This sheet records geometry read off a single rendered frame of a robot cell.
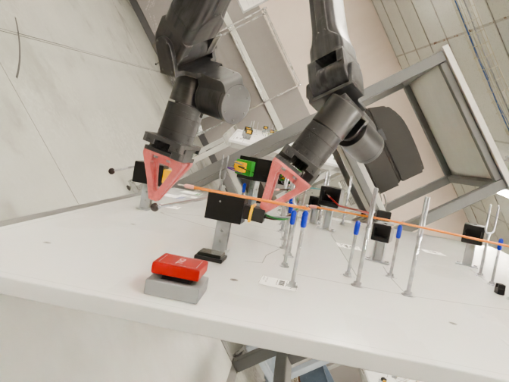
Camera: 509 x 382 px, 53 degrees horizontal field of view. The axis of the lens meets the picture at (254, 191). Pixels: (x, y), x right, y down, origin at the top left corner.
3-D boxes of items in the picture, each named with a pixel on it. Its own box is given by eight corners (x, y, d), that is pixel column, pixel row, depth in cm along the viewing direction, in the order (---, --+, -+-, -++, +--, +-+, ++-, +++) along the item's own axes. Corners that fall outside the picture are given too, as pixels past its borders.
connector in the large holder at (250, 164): (253, 176, 143) (255, 161, 143) (246, 176, 141) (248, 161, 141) (238, 173, 147) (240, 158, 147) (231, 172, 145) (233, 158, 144)
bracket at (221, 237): (214, 247, 82) (220, 217, 82) (229, 250, 82) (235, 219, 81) (208, 252, 77) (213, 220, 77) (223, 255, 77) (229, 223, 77)
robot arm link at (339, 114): (330, 83, 79) (353, 95, 75) (353, 108, 83) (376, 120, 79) (302, 119, 79) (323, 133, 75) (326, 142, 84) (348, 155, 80)
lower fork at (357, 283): (363, 289, 72) (384, 189, 71) (351, 286, 72) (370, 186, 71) (362, 285, 74) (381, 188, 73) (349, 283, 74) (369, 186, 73)
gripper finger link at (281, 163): (282, 222, 82) (319, 176, 81) (279, 225, 75) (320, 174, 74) (249, 195, 83) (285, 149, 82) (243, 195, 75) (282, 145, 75)
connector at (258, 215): (235, 214, 80) (238, 201, 80) (265, 221, 80) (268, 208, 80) (232, 215, 77) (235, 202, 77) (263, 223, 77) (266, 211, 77)
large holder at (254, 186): (285, 211, 157) (295, 164, 156) (248, 209, 144) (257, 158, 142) (269, 206, 161) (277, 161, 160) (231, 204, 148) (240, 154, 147)
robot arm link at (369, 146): (304, 79, 85) (351, 56, 80) (341, 116, 93) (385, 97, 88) (305, 137, 79) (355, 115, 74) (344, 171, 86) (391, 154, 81)
